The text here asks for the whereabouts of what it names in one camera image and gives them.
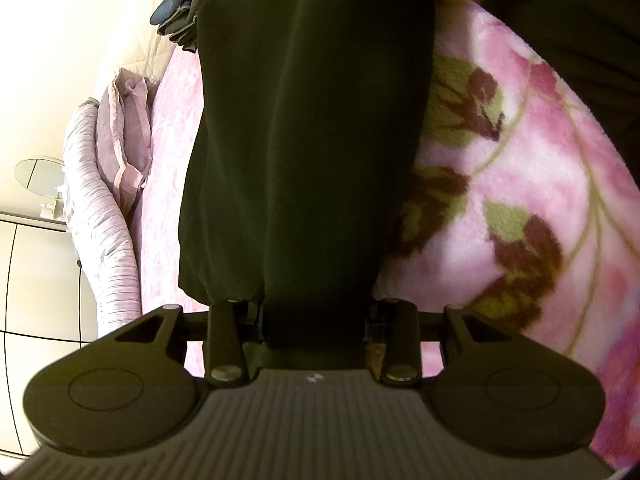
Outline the pink pillow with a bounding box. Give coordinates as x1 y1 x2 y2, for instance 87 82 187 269
96 68 157 218

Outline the pink rose bedsheet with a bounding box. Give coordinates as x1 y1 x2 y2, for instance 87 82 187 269
129 0 640 468

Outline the black zip jacket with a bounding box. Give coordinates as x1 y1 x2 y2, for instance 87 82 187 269
178 0 434 352

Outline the white wardrobe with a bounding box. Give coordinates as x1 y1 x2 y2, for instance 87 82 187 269
1 221 96 456

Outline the white striped duvet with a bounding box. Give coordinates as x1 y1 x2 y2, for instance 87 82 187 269
63 98 142 337

